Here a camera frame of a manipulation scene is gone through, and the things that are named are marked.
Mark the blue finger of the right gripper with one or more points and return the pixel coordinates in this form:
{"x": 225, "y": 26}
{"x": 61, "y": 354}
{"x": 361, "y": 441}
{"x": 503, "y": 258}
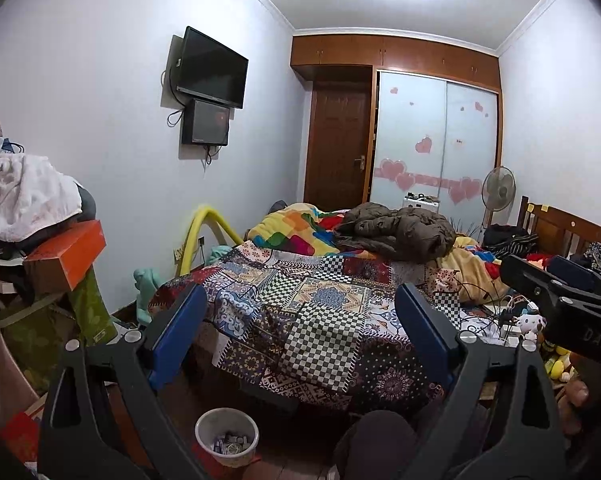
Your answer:
{"x": 575, "y": 275}

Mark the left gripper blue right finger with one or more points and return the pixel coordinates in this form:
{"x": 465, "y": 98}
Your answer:
{"x": 431, "y": 333}

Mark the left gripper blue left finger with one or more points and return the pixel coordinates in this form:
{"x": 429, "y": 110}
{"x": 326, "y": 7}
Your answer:
{"x": 171, "y": 333}

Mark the white trash bin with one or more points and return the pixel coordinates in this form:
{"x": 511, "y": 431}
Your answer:
{"x": 228, "y": 435}

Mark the wooden headboard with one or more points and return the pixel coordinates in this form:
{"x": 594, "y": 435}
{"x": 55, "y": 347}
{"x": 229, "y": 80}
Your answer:
{"x": 558, "y": 232}

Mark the yellow plush toy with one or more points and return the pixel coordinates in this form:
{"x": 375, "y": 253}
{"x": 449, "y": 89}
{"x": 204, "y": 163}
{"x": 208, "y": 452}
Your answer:
{"x": 558, "y": 365}

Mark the white plush dog toy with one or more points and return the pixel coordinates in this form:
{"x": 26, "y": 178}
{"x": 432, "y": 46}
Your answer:
{"x": 530, "y": 326}

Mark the teal plush toy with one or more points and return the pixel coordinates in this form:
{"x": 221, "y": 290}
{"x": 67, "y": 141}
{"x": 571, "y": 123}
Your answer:
{"x": 147, "y": 282}

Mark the black bag on bed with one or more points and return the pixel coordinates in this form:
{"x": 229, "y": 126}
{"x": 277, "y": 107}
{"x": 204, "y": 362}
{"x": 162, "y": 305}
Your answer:
{"x": 503, "y": 241}

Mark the yellow floral bedsheet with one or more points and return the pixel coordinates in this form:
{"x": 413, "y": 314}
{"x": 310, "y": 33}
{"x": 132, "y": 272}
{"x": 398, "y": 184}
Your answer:
{"x": 479, "y": 280}

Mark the white standing fan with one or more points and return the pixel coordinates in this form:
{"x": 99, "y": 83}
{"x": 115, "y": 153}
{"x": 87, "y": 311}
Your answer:
{"x": 498, "y": 194}

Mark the patchwork patterned bed quilt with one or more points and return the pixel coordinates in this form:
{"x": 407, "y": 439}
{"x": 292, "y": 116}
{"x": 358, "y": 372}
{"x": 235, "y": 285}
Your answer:
{"x": 319, "y": 330}

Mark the brown puffer jacket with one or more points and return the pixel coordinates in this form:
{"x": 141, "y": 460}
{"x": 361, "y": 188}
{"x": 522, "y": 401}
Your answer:
{"x": 407, "y": 234}

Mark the green leaf-pattern storage box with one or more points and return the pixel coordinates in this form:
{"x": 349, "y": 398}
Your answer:
{"x": 36, "y": 334}

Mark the orange shoe box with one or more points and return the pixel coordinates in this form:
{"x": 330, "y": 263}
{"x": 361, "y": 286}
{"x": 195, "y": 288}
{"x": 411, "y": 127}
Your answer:
{"x": 60, "y": 264}

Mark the colourful block blanket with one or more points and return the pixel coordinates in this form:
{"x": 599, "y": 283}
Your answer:
{"x": 301, "y": 228}

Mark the red floral gift bag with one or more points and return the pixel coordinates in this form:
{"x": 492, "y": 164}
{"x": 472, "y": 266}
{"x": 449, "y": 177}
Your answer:
{"x": 21, "y": 436}

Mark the frosted sliding wardrobe doors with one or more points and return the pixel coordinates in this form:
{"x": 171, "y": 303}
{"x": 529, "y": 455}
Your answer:
{"x": 434, "y": 138}

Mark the white fluffy blanket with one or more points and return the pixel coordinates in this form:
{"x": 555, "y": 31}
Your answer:
{"x": 33, "y": 196}

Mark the brown wooden door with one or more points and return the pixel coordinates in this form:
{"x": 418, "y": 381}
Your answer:
{"x": 338, "y": 134}

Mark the wooden overhead cabinet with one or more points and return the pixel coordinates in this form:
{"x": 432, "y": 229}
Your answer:
{"x": 314, "y": 56}

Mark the white charger with cables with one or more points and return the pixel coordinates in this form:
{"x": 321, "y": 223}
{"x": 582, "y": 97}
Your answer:
{"x": 494, "y": 324}

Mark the small black wall monitor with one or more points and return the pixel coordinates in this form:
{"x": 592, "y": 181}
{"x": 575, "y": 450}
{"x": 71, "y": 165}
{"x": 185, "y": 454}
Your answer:
{"x": 205, "y": 123}

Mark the wall-mounted black television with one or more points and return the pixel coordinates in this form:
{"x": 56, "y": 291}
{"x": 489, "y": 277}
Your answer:
{"x": 211, "y": 71}

